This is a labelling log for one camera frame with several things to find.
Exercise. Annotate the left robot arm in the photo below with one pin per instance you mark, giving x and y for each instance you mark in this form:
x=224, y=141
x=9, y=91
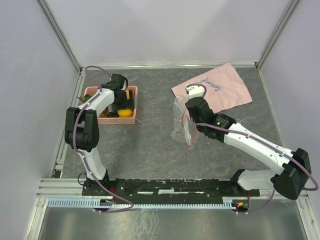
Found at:
x=82, y=127

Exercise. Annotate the brown longan bunch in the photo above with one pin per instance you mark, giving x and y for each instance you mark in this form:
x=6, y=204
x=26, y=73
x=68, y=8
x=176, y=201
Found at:
x=86, y=97

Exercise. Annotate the black grape bunch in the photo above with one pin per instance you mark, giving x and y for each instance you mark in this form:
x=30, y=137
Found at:
x=112, y=114

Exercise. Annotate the clear zip top bag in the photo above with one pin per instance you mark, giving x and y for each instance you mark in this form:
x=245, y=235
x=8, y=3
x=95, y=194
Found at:
x=183, y=129

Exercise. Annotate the pink plastic basket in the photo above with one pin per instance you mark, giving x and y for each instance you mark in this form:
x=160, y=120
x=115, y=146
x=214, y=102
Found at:
x=122, y=120

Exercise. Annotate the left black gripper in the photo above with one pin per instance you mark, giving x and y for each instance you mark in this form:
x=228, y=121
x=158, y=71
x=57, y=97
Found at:
x=128, y=103

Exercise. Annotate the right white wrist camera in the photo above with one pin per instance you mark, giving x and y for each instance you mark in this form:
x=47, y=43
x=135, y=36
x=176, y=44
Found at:
x=194, y=90

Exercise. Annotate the light blue cable duct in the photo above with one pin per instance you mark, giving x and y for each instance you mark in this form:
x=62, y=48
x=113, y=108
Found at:
x=97, y=203

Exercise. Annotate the pink cloth with lettering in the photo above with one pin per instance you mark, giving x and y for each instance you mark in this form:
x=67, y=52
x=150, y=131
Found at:
x=225, y=88

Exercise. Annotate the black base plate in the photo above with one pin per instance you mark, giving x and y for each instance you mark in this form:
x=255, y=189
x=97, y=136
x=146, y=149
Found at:
x=168, y=191

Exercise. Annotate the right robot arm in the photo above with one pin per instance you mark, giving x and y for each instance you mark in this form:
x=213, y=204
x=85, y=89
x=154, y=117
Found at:
x=288, y=170

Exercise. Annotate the yellow orange fruit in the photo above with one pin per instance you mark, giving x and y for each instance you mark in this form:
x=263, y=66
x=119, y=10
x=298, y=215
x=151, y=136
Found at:
x=125, y=113

